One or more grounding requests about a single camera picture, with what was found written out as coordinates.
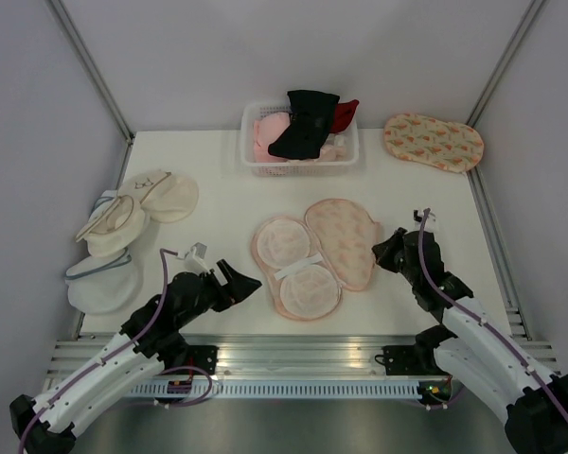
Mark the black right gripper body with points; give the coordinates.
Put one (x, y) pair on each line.
(408, 271)

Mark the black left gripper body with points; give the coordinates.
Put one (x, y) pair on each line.
(212, 296)

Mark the floral mesh laundry bag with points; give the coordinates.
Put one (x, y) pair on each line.
(310, 262)
(446, 145)

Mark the black bra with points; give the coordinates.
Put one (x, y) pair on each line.
(311, 118)

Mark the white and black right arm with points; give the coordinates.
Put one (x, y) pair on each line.
(528, 398)

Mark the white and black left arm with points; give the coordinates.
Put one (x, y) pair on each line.
(148, 344)

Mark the white laundry bag blue trim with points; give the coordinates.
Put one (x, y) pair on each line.
(97, 286)

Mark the cream laundry bag tan trim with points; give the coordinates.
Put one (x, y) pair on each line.
(113, 225)

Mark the beige bra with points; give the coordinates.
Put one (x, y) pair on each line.
(328, 153)

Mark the white bra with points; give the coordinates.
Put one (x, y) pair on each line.
(337, 140)

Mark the dark red bra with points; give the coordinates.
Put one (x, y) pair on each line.
(343, 115)

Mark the pink bra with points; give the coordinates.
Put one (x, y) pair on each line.
(266, 131)

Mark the white plastic basket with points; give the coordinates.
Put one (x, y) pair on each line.
(256, 110)

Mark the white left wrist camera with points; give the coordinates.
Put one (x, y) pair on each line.
(193, 259)

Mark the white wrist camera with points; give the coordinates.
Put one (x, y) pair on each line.
(427, 224)
(193, 259)

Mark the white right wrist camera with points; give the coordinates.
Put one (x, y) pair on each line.
(427, 224)

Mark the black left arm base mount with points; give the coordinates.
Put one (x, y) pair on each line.
(204, 357)

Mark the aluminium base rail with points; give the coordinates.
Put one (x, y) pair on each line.
(271, 357)

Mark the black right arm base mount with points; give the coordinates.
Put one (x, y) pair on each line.
(411, 360)

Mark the white slotted cable duct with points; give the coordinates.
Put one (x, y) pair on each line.
(256, 389)

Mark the right aluminium frame post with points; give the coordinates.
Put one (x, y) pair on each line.
(528, 20)

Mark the aluminium frame post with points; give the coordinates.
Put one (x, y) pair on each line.
(528, 20)
(71, 33)

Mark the left aluminium frame post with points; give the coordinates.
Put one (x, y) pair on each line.
(71, 33)

